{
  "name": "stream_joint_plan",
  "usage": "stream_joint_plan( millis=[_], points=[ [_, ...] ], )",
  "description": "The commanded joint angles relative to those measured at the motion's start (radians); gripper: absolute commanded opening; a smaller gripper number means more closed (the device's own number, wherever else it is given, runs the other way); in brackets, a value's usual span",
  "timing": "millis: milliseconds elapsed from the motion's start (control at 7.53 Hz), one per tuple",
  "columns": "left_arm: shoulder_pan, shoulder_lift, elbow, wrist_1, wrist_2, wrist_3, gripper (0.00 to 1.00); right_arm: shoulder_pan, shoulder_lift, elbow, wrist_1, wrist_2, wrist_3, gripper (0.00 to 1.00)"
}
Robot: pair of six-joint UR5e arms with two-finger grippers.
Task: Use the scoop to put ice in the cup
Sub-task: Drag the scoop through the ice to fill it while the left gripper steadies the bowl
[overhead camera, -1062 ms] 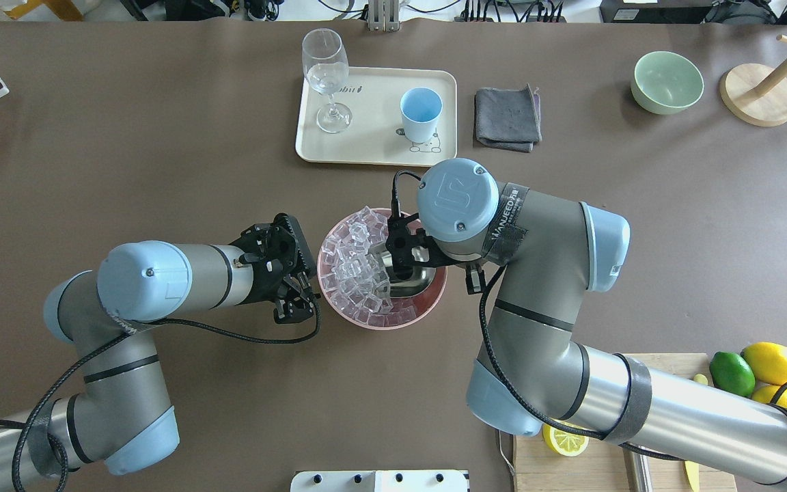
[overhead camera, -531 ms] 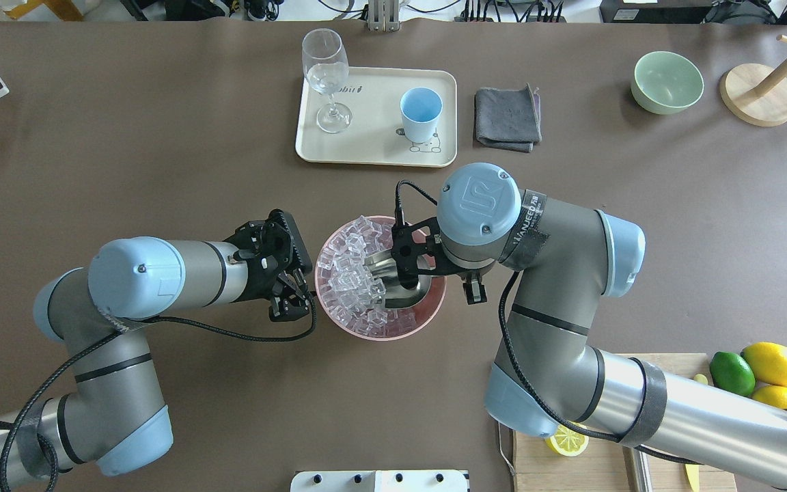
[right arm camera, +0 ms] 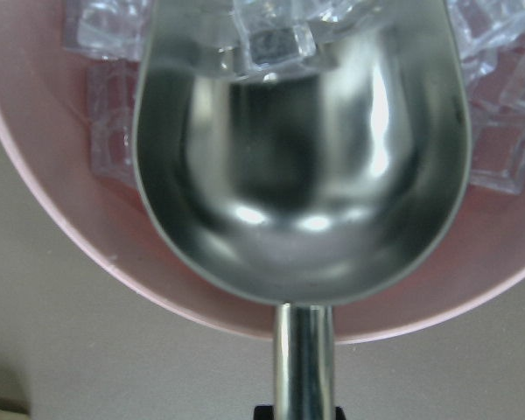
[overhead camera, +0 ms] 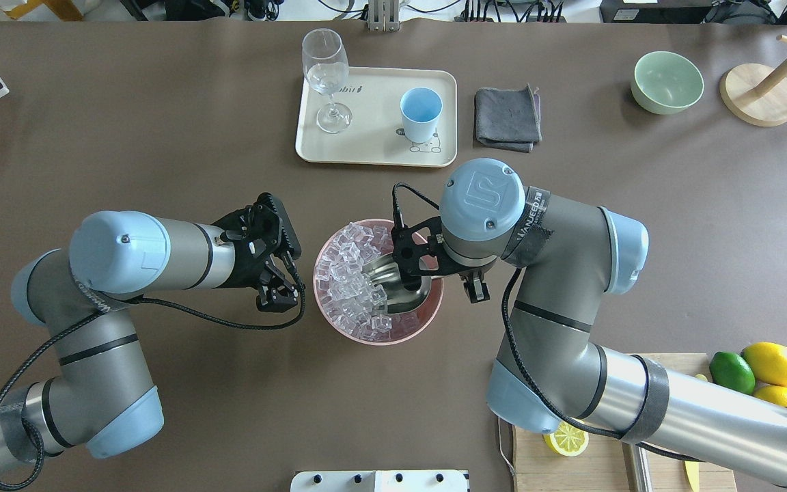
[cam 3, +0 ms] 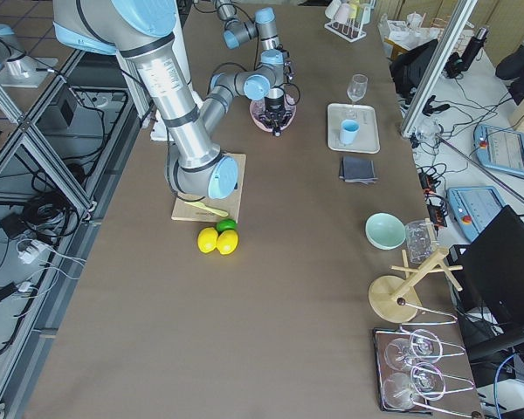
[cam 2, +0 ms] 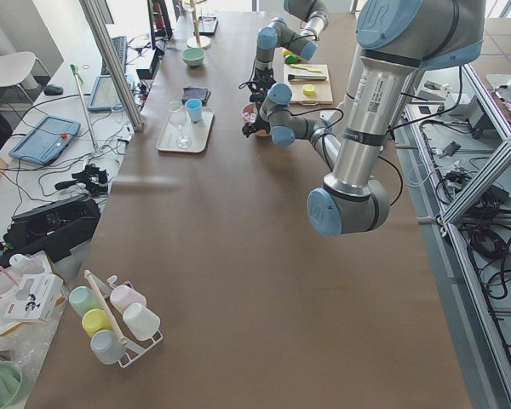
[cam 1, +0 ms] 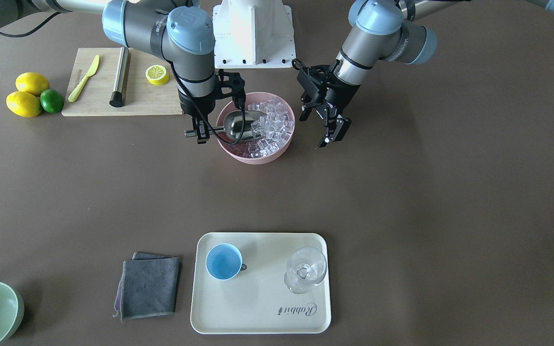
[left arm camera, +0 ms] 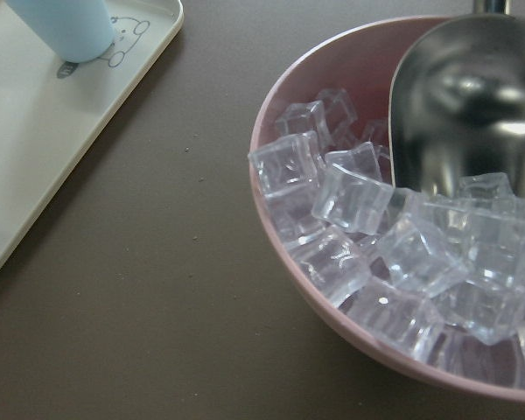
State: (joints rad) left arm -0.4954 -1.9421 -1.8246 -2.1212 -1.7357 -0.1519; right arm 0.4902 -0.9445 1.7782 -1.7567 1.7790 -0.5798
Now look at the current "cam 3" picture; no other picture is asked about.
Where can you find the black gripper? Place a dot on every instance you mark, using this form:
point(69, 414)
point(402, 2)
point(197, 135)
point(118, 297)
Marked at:
point(274, 105)

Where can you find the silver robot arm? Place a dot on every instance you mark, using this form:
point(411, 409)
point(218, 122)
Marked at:
point(149, 35)
point(240, 28)

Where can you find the light blue cup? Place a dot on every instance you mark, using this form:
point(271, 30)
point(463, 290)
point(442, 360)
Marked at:
point(348, 131)

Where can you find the pink cup on rack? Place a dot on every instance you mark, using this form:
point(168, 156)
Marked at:
point(341, 12)

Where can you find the pale green cup on rack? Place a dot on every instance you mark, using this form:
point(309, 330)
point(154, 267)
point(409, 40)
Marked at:
point(363, 15)

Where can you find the wooden cup tree stand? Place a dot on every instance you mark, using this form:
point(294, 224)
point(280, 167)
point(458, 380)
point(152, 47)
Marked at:
point(395, 299)

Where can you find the pink bowl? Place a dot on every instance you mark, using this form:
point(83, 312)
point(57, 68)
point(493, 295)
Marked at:
point(266, 126)

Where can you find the dark grey folded cloth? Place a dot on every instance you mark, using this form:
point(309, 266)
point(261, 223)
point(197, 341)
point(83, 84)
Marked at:
point(357, 170)

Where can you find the wooden cutting board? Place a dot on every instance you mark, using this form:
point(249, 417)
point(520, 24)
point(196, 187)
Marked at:
point(231, 204)

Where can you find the empty wine glass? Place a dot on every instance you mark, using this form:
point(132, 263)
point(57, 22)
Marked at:
point(357, 87)

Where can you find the white serving tray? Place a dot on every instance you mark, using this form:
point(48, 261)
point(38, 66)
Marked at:
point(367, 139)

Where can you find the yellow plastic knife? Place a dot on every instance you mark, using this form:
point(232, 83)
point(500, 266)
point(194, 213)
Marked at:
point(202, 206)

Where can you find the green lime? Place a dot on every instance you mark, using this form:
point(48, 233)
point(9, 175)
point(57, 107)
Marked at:
point(226, 224)

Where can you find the yellow lemon right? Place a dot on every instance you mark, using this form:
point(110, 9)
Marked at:
point(227, 242)

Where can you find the yellow lemon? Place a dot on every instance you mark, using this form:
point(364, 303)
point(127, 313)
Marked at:
point(207, 239)
point(227, 242)

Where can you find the yellow lemon left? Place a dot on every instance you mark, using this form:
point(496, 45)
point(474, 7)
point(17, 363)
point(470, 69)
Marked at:
point(207, 239)

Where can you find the mint green bowl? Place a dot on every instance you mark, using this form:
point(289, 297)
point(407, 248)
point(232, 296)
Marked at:
point(385, 231)

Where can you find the lower teach pendant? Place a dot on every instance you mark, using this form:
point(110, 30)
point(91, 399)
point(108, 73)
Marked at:
point(474, 208)

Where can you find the teach pendant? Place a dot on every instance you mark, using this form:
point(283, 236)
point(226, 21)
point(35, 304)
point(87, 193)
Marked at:
point(474, 208)
point(499, 148)

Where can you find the upper teach pendant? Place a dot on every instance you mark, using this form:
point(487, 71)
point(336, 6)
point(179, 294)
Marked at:
point(499, 148)

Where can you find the seated person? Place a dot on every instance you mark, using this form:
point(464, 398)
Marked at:
point(512, 68)

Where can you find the upper upturned wine glass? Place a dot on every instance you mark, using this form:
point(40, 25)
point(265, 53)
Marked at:
point(402, 353)

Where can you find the upturned wine glass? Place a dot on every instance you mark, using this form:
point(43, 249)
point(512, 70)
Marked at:
point(402, 353)
point(405, 391)

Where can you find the black glass rack tray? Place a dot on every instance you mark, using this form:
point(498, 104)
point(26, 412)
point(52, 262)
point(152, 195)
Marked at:
point(381, 338)

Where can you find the black laptop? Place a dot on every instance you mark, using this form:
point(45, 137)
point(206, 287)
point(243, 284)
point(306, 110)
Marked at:
point(493, 269)

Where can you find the lower upturned wine glass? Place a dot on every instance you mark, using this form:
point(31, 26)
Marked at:
point(405, 391)

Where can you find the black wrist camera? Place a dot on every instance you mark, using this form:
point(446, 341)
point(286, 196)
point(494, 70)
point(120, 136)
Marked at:
point(287, 66)

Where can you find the white wire cup rack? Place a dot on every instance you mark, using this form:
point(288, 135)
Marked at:
point(350, 31)

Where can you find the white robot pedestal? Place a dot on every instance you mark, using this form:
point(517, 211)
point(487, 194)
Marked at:
point(139, 94)

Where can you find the aluminium frame post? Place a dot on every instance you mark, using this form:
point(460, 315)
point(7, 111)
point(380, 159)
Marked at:
point(456, 24)

